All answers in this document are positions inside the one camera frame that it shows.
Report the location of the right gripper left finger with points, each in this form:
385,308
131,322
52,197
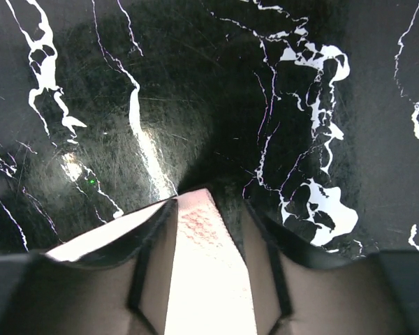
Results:
120,287

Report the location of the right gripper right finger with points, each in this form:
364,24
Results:
298,288

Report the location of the plain pink towel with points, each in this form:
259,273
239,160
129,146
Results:
210,291

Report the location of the black marble pattern mat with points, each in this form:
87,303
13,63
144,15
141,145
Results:
309,110

